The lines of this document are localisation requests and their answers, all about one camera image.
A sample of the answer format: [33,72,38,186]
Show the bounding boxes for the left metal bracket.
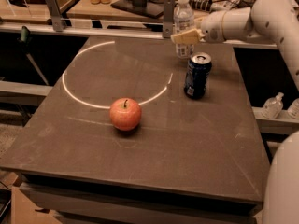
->
[45,0,65,32]

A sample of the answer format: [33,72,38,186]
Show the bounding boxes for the metal bracket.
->
[45,0,65,32]
[163,0,175,38]

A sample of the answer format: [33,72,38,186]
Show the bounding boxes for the blue soda can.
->
[184,52,212,99]

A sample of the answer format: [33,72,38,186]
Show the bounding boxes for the black monitor stand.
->
[111,0,164,19]

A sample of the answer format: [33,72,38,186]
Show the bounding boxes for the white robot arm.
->
[171,0,299,224]

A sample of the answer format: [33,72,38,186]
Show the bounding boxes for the right metal bracket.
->
[163,0,175,38]

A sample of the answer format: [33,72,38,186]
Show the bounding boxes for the white power strip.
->
[199,0,237,12]

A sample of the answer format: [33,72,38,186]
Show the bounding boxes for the red apple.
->
[109,98,142,131]

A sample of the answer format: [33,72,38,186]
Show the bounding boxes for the clear plastic water bottle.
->
[174,0,194,59]

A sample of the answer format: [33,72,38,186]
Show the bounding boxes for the small clear sanitizer bottle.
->
[262,92,284,119]

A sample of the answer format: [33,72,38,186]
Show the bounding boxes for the green handled tool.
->
[18,26,49,86]

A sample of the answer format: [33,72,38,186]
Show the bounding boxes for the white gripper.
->
[171,11,225,45]

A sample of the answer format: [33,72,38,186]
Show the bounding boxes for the cardboard box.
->
[11,186,62,224]

